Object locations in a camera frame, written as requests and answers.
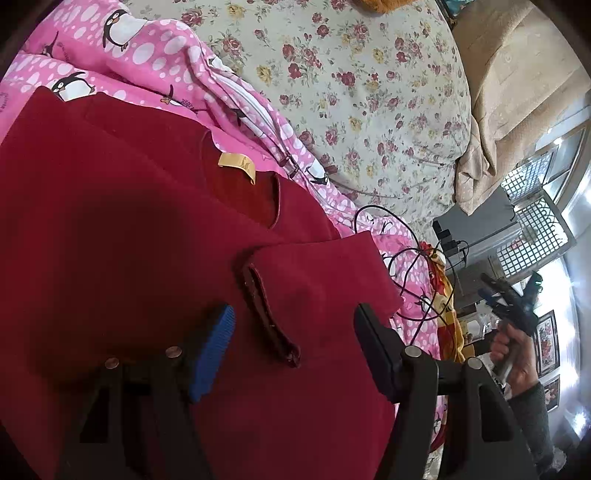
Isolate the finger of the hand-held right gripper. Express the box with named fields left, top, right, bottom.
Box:
left=480, top=273, right=519, bottom=301
left=477, top=288, right=509, bottom=321

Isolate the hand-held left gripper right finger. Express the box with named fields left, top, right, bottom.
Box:
left=353, top=303, right=539, bottom=480

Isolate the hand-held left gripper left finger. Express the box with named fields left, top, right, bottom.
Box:
left=54, top=304, right=237, bottom=480

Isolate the dark red sweater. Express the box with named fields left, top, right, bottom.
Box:
left=0, top=86, right=404, bottom=480

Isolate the person's right forearm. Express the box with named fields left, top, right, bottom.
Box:
left=507, top=381, right=557, bottom=469

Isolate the person's right hand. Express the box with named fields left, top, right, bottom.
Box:
left=489, top=322, right=540, bottom=401

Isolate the large framed flower picture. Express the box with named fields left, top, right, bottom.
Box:
left=534, top=310, right=561, bottom=378

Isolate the red and yellow cloth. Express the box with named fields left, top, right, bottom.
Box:
left=422, top=244, right=468, bottom=365

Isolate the grey cabinet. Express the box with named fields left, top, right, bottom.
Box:
left=433, top=188, right=525, bottom=305

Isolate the window with metal grille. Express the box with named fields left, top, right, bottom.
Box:
left=499, top=127, right=589, bottom=280

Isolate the small framed picture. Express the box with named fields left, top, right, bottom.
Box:
left=543, top=376, right=562, bottom=412

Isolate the beige curtain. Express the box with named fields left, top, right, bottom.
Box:
left=450, top=0, right=575, bottom=215

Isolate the floral quilt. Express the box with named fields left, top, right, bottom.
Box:
left=117, top=0, right=472, bottom=241

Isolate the orange checkered cushion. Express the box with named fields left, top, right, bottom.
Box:
left=359, top=0, right=437, bottom=14

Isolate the pink penguin print blanket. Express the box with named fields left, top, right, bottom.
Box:
left=0, top=0, right=451, bottom=462

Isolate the black cable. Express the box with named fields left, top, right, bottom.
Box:
left=352, top=205, right=469, bottom=347

